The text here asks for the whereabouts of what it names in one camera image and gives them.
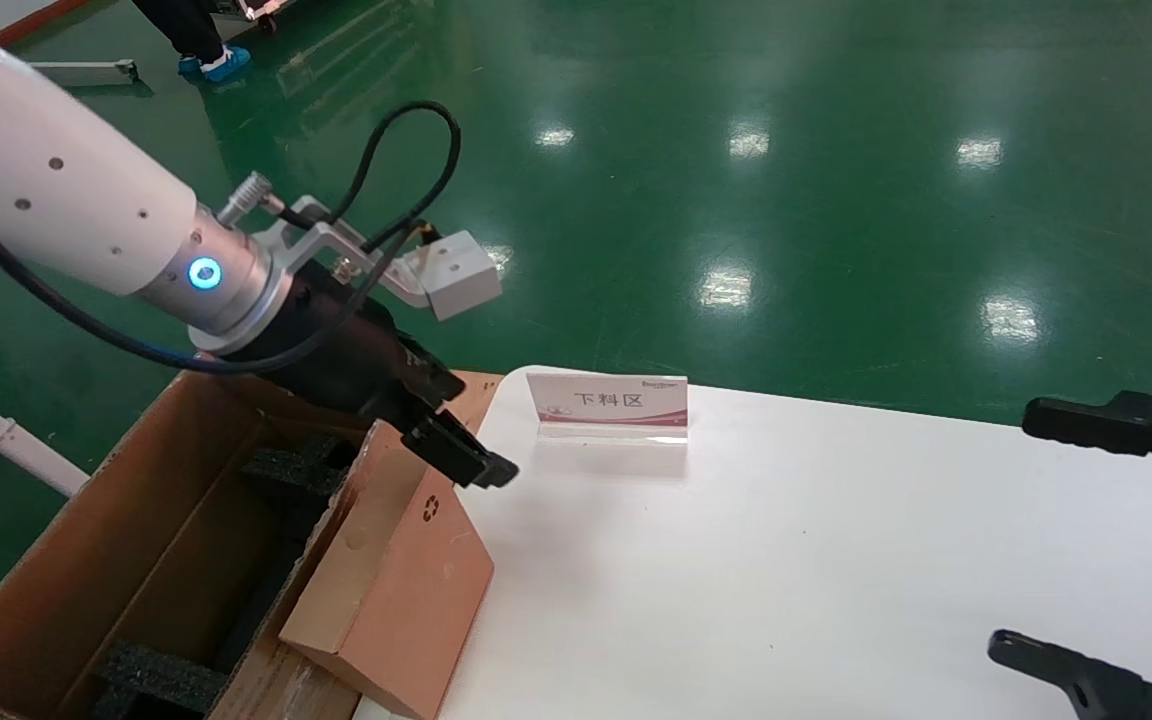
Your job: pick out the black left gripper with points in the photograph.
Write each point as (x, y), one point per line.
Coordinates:
(346, 350)

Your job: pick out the person in black clothes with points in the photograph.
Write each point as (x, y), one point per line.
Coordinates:
(181, 25)

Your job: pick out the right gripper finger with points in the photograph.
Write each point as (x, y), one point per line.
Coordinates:
(1116, 425)
(1106, 690)

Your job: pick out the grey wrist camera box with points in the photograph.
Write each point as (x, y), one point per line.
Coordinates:
(456, 275)

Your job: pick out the large cardboard box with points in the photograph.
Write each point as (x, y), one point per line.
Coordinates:
(136, 540)

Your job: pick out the white metal lift stand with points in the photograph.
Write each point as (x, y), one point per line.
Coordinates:
(86, 72)

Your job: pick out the white acrylic sign placard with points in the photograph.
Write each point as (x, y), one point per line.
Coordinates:
(606, 400)

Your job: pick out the silver camera mount bracket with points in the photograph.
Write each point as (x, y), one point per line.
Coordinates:
(321, 240)

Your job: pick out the white stand leg pipe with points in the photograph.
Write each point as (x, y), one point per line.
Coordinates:
(26, 455)

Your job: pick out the blue shoe cover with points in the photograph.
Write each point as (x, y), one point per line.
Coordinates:
(189, 66)
(228, 64)

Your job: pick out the black foam insert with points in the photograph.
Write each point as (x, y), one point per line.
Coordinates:
(286, 470)
(156, 675)

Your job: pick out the small cardboard box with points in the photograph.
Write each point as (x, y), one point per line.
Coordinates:
(406, 590)

